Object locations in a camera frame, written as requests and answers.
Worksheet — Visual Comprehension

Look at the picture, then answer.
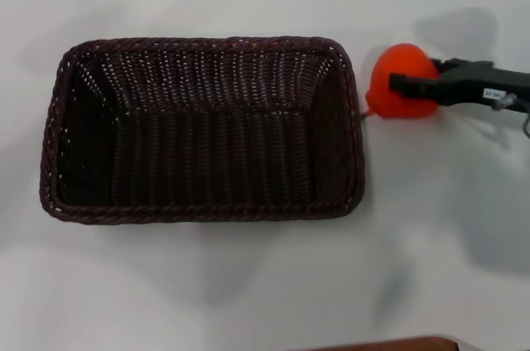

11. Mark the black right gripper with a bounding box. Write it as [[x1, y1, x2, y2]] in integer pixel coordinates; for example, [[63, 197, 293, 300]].
[[388, 57, 530, 113]]

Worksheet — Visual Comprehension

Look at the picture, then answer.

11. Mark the orange plastic pear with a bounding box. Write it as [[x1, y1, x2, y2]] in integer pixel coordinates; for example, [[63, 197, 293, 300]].
[[359, 42, 441, 121]]

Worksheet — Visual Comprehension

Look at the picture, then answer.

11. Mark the dark brown woven basket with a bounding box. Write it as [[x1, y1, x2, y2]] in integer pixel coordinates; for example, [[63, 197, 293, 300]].
[[39, 36, 368, 224]]

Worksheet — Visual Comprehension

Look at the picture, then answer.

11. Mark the brown board edge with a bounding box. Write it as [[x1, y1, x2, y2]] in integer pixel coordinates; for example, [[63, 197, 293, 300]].
[[296, 336, 460, 351]]

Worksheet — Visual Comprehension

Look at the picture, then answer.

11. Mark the gripper cable with metal connector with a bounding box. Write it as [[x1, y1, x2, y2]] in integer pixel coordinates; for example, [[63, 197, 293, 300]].
[[491, 93, 530, 137]]

